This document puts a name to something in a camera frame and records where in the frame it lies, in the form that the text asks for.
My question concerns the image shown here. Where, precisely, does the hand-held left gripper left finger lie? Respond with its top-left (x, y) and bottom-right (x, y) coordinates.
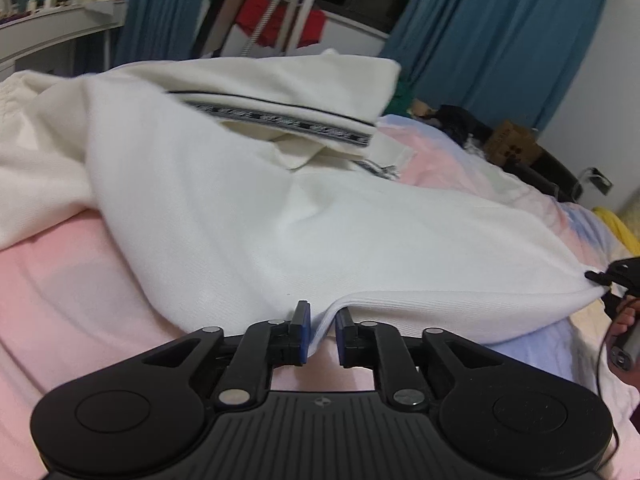
top-left (142, 301), bottom-right (312, 408)

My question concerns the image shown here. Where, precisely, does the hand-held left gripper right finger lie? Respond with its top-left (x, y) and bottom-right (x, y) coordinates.
top-left (335, 308), bottom-right (503, 408)

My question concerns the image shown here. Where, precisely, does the white knit garment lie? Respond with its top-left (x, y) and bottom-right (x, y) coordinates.
top-left (0, 49), bottom-right (612, 358)

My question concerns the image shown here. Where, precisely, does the person's right hand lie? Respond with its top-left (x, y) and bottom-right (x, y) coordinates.
top-left (611, 299), bottom-right (639, 339)

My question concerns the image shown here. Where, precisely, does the yellow cloth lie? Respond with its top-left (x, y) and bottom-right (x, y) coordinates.
top-left (591, 206), bottom-right (640, 257)

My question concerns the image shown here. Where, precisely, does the cardboard box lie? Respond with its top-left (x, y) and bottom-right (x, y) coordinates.
top-left (481, 120), bottom-right (544, 167)

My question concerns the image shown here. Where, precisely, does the dark cloth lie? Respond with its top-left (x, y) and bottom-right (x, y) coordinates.
top-left (434, 104), bottom-right (495, 150)

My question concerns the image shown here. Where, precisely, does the pink and blue pastel bedsheet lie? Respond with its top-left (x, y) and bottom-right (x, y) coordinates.
top-left (0, 112), bottom-right (640, 480)

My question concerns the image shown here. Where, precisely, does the green garment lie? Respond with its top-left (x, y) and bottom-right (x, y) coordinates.
top-left (386, 79), bottom-right (417, 117)

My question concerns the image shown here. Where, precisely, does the blue curtain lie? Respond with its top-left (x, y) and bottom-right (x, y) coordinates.
top-left (85, 0), bottom-right (217, 70)
top-left (379, 0), bottom-right (610, 132)

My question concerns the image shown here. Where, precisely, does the red cloth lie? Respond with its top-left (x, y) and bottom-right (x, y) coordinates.
top-left (235, 0), bottom-right (329, 49)

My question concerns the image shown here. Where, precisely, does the white shelf with bottles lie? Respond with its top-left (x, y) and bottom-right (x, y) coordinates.
top-left (0, 0), bottom-right (129, 82)

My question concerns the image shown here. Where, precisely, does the wall socket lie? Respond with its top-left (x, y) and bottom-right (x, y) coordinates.
top-left (579, 166), bottom-right (614, 196)

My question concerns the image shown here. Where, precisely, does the black cable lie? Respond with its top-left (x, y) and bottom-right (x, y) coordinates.
top-left (594, 327), bottom-right (623, 463)

